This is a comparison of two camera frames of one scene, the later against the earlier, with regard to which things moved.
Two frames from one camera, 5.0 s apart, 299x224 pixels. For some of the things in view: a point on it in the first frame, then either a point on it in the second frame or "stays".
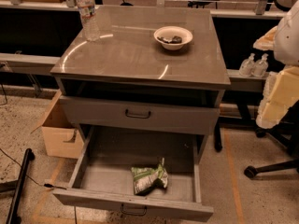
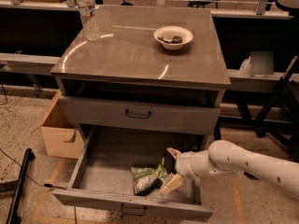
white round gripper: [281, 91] → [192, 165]
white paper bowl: [173, 37] stays
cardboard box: [62, 139] stays
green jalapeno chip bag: [149, 179] stays
